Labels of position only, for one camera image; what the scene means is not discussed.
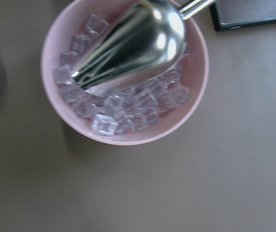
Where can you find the pink bowl with ice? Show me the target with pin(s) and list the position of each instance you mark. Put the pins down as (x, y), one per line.
(70, 22)

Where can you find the metal ice scoop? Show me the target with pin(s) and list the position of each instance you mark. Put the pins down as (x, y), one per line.
(146, 42)

